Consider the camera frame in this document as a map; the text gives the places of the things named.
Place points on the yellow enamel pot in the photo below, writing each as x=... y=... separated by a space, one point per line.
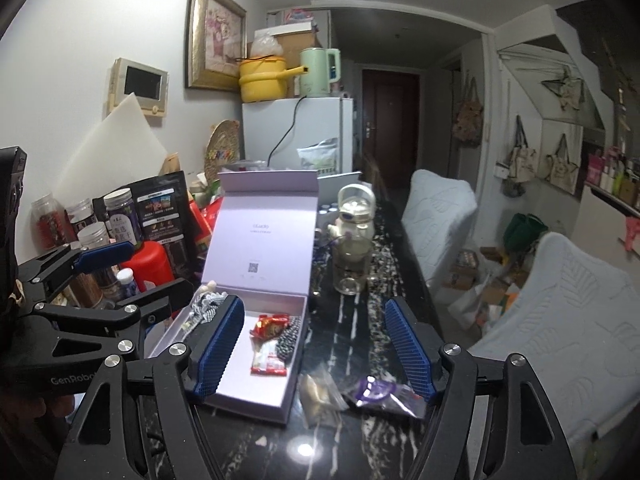
x=262 y=80

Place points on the red white snack packet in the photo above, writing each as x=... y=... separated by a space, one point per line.
x=267 y=362

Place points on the red cardboard box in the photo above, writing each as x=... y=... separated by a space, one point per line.
x=202 y=230

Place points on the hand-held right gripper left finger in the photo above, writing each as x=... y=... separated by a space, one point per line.
x=220 y=350

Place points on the woven round tray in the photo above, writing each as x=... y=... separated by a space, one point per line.
x=225 y=145

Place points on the floral hanging bag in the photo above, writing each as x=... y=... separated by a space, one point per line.
x=467 y=115

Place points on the pink item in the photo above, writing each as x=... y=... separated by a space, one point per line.
x=632 y=232

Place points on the dark red door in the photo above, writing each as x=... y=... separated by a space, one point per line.
x=390 y=130

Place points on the brown cardboard box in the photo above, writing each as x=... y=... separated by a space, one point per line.
x=300 y=45

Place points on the small clear jar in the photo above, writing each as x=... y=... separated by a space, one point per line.
x=80 y=217

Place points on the white round kettle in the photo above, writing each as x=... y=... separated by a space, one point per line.
x=352 y=210

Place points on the dark beaded soft item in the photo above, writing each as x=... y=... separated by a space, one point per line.
x=290 y=340

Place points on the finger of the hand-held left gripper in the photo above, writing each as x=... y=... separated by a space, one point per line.
x=155 y=300
x=105 y=255

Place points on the green electric kettle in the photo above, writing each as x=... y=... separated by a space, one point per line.
x=317 y=72

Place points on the canvas tote bag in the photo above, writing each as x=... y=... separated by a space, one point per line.
x=562 y=167
x=517 y=160

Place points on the green white bag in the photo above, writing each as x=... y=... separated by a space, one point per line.
x=320 y=160

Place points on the jar with white lid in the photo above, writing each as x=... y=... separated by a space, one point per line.
x=92 y=235

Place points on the glass mug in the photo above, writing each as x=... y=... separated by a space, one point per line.
x=350 y=270

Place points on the clear plastic bag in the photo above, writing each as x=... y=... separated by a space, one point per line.
x=265 y=45

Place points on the small white bottle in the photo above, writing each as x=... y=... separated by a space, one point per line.
x=127 y=285

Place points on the jar with red contents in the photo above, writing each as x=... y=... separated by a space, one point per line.
x=50 y=222

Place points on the shelf of bottles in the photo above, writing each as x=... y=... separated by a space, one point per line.
x=615 y=175

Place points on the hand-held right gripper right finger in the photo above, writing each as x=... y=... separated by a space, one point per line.
x=407 y=350

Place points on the chair with white leaf cover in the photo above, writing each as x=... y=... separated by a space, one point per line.
x=565 y=335

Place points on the red plastic canister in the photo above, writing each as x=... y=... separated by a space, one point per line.
x=147 y=267

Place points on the white foam board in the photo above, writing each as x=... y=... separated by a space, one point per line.
x=120 y=145

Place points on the white leaf-pattern cushion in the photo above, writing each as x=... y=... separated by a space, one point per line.
x=440 y=220

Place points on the black printed pouch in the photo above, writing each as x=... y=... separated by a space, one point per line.
x=162 y=210

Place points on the jar with dark label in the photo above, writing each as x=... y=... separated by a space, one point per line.
x=122 y=215

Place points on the wall intercom panel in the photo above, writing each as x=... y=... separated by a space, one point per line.
x=140 y=82

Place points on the gold framed picture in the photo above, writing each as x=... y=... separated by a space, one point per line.
x=217 y=35

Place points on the pile of floor boxes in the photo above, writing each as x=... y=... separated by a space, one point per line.
x=485 y=285

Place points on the beige clear packet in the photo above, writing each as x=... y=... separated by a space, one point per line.
x=320 y=395

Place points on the white refrigerator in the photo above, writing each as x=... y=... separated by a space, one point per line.
x=320 y=125

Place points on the purple snack packet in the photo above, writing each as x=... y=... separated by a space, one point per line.
x=372 y=391

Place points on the lavender gift box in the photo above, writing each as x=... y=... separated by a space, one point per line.
x=260 y=225

